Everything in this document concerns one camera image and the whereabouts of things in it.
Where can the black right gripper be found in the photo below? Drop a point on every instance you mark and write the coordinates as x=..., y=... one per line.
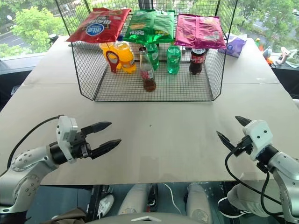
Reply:
x=243, y=145

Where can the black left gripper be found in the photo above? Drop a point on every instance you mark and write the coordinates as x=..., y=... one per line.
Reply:
x=79, y=144

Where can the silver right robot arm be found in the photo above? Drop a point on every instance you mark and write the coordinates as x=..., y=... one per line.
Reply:
x=285, y=172

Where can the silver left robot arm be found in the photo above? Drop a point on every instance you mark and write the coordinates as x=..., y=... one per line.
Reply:
x=25, y=163

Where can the red bottle opener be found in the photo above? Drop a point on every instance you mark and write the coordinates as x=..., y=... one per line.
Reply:
x=113, y=64

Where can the clear glass soda bottle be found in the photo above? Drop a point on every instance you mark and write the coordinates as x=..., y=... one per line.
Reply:
x=148, y=77

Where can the dark cola plastic bottle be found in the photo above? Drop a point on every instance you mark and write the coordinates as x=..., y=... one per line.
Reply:
x=197, y=60

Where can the large orange soda bottle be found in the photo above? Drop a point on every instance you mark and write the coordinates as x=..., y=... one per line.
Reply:
x=126, y=58

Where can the small green bottle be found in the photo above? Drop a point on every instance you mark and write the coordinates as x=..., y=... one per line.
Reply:
x=257, y=42

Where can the green soda bottle light label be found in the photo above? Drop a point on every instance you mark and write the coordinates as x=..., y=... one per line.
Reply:
x=174, y=60

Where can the green soda bottle dark label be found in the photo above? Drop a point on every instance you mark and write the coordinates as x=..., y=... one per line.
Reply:
x=154, y=57

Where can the grey trouser leg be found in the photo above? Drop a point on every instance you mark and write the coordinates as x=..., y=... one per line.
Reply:
x=245, y=198

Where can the grey left robot leg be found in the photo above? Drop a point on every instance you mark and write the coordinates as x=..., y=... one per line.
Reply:
x=133, y=198

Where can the grey robot leg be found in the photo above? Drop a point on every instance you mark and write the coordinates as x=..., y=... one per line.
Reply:
x=198, y=200
x=133, y=198

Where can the white sneaker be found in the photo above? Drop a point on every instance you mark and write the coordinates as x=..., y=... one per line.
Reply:
x=105, y=206

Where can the black sneaker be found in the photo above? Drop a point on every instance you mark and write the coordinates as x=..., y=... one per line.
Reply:
x=231, y=208

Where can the grey right robot leg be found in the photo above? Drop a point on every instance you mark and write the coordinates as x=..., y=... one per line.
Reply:
x=198, y=200

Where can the blue orange toy figure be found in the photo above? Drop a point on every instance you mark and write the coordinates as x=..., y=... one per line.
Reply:
x=268, y=54

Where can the purple tissue pack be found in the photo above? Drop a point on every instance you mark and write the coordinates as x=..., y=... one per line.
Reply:
x=233, y=46

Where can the brown cloth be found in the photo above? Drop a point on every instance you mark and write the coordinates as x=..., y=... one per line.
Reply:
x=70, y=215

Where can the grey robot torso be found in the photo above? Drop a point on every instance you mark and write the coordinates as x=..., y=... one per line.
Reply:
x=144, y=219

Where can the magenta chip bag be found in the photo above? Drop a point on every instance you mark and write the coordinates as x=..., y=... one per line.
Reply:
x=198, y=30

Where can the red chip bag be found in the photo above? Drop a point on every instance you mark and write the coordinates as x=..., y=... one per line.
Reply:
x=100, y=24

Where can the green chip bag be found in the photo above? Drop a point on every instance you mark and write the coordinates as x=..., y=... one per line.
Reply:
x=149, y=25

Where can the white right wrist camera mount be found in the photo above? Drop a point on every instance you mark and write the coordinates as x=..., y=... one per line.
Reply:
x=258, y=137

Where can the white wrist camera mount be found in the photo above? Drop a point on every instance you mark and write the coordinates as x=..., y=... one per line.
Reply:
x=258, y=137
x=66, y=130

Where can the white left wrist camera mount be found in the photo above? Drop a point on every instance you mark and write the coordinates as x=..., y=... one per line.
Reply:
x=66, y=130

